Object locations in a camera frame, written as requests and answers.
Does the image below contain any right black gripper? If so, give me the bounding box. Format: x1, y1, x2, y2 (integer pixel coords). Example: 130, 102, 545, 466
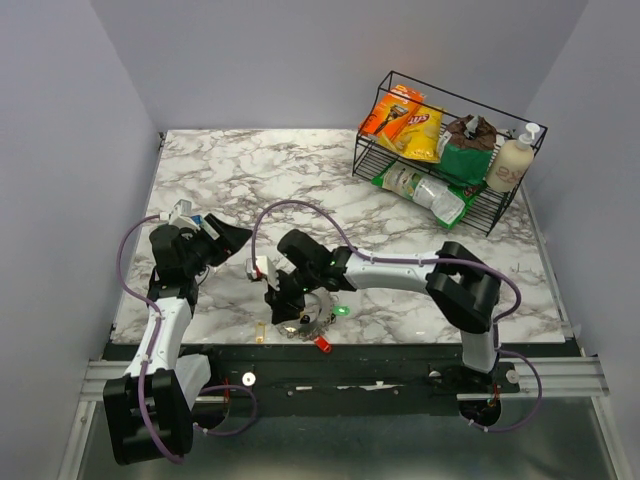
264, 266, 318, 327

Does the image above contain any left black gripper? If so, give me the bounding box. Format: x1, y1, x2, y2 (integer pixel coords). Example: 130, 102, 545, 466
183, 212, 253, 275

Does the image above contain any metal keyring holder with rings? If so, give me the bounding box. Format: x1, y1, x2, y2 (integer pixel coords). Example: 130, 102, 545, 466
276, 289, 336, 341

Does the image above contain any yellow key tag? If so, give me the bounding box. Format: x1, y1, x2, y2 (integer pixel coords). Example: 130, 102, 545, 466
255, 322, 266, 344

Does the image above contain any red key tag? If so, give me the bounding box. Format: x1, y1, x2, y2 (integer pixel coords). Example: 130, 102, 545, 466
313, 336, 332, 354

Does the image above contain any green key tag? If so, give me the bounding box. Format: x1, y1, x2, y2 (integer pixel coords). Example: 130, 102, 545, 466
333, 306, 350, 316

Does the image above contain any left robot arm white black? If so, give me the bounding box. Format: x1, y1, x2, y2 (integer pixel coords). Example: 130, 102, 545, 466
103, 213, 252, 465

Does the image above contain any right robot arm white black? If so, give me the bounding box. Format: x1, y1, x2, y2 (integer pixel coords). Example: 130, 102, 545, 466
256, 229, 501, 392

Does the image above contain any orange razor package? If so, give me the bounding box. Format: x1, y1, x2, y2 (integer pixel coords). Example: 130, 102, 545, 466
358, 84, 427, 140

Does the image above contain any yellow chips bag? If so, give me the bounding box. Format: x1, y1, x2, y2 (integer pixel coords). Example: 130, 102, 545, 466
377, 106, 443, 164

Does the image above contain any dark green bag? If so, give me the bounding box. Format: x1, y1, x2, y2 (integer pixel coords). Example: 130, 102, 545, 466
437, 143, 494, 186

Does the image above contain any brown crumpled bag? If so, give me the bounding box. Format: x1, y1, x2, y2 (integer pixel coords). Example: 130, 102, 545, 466
445, 115, 497, 151

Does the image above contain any cream lotion pump bottle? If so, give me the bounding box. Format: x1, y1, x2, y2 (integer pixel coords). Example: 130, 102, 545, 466
485, 123, 541, 193

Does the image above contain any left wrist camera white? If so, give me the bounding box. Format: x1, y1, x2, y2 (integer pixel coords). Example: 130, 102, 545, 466
159, 199, 201, 231

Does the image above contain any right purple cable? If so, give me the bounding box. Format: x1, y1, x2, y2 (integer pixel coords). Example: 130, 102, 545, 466
251, 200, 525, 351

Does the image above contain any black wire basket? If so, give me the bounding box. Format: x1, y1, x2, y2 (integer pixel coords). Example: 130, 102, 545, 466
352, 71, 548, 235

